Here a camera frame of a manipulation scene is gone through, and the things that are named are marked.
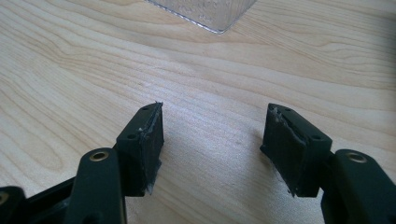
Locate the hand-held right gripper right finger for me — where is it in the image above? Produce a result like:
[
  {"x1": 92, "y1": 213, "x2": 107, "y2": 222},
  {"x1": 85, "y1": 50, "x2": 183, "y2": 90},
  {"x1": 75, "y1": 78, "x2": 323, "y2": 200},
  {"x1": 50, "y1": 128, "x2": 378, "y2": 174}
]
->
[{"x1": 260, "y1": 103, "x2": 333, "y2": 198}]

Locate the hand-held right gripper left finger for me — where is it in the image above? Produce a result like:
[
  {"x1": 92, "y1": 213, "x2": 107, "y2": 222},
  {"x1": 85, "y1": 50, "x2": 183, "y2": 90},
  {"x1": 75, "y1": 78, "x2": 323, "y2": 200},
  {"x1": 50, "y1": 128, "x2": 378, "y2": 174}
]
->
[{"x1": 115, "y1": 101, "x2": 165, "y2": 198}]

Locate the clear ribbed plastic container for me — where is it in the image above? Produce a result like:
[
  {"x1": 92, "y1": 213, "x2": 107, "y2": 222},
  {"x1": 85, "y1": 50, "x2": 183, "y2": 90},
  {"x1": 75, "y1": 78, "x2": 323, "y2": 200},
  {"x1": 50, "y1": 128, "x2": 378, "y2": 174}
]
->
[{"x1": 145, "y1": 0, "x2": 259, "y2": 35}]

